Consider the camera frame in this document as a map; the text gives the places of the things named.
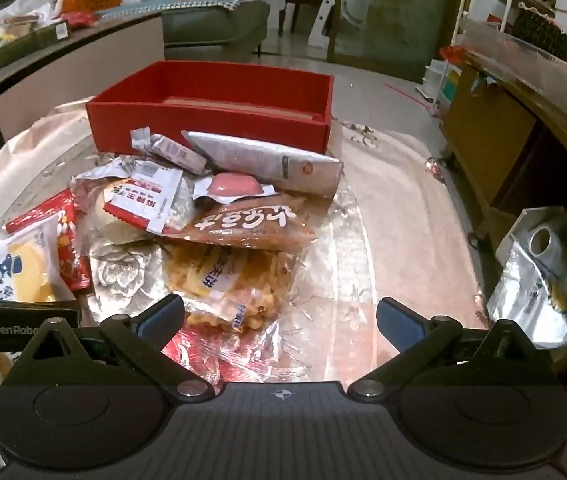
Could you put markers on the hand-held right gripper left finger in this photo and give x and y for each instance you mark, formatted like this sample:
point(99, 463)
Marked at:
point(159, 321)

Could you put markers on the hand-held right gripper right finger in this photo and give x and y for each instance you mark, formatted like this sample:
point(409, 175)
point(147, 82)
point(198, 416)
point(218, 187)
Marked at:
point(399, 326)

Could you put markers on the yellow cake packet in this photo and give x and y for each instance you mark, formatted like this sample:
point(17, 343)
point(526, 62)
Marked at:
point(18, 265)

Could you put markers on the waffle packet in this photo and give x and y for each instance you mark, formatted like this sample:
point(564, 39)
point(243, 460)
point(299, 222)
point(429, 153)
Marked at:
point(228, 280)

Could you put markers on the red snack packet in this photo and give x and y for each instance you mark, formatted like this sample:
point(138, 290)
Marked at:
point(68, 240)

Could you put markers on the bun packet with red-white label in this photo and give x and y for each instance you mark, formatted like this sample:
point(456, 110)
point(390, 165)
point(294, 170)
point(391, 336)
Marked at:
point(138, 200)

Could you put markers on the brown snack packet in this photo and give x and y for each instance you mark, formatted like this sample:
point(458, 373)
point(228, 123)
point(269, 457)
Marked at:
point(248, 225)

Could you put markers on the white crinkled snack packet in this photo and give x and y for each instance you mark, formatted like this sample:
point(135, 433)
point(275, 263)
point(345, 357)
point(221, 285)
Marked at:
point(176, 152)

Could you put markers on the green white snack packet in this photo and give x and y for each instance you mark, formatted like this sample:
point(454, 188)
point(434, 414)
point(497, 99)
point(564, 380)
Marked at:
point(268, 162)

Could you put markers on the red cardboard box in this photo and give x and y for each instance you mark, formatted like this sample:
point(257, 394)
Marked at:
point(203, 119)

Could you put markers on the flat red packet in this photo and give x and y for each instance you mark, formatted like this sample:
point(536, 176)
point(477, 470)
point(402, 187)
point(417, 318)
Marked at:
point(198, 355)

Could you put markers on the silver embroidered cloth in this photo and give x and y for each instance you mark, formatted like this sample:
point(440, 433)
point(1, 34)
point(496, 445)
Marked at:
point(403, 210)

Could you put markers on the silver foil bag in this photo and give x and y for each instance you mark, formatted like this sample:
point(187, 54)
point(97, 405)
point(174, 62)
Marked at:
point(533, 285)

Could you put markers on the pink jelly cup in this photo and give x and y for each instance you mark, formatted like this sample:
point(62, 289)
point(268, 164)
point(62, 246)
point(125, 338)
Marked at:
point(233, 183)

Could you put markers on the wooden cabinet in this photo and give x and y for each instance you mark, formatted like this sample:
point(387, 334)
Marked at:
point(493, 130)

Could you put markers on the white stacked containers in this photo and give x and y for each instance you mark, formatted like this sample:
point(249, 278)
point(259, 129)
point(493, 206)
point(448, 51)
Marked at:
point(438, 82)

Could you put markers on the grey curved table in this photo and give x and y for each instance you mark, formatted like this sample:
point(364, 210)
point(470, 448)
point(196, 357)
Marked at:
point(73, 60)

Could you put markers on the red plastic bag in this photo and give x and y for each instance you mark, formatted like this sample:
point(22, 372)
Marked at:
point(453, 53)

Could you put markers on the dark green box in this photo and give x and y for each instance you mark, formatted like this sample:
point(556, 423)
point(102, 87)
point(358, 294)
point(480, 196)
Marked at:
point(23, 45)

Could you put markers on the green sofa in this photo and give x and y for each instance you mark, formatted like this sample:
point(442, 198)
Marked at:
point(213, 22)

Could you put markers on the glass sliding door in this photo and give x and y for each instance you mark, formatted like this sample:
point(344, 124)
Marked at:
point(393, 15)

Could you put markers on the red crinkled packet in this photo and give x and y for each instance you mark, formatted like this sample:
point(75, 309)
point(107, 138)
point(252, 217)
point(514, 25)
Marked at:
point(80, 18)

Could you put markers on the blue sofa blanket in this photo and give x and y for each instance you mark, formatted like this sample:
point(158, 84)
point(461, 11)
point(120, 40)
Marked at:
point(178, 1)

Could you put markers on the white perforated board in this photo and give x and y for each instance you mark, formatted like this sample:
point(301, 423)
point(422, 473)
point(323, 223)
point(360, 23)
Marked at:
point(326, 5)

